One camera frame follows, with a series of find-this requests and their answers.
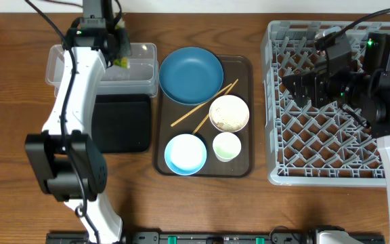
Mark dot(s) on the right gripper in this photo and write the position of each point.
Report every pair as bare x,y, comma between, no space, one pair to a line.
303,82

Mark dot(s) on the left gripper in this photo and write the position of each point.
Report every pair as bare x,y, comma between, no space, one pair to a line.
122,34

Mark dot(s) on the yellow green snack wrapper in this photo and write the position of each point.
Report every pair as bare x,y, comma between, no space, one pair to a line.
123,62

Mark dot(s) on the pink bowl with rice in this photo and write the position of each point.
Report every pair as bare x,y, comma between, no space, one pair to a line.
229,113

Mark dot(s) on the white cup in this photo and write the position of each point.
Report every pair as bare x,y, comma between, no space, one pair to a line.
226,146

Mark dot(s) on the small light blue bowl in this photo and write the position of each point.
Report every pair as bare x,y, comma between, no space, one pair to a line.
185,154

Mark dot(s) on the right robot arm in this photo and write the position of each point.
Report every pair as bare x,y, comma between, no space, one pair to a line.
373,99

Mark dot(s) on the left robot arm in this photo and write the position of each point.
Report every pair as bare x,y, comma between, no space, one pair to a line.
66,162

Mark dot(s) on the grey dishwasher rack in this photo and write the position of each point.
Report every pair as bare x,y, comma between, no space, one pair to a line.
309,146

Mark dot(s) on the clear plastic bin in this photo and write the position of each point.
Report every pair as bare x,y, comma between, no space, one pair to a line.
140,77

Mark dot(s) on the wooden chopstick upper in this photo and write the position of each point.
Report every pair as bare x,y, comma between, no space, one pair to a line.
199,106

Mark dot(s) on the wooden chopstick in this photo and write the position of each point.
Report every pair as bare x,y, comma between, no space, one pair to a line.
226,91
199,106

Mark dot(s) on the large blue bowl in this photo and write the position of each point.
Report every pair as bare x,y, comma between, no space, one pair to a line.
191,75

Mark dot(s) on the black plastic tray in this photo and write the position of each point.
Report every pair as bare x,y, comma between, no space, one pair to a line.
122,123

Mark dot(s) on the brown serving tray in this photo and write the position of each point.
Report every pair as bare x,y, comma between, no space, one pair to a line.
236,69

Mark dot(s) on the wooden chopstick lower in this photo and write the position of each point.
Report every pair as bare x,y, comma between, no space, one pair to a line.
226,91

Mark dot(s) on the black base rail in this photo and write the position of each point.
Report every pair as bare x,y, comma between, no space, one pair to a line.
156,238

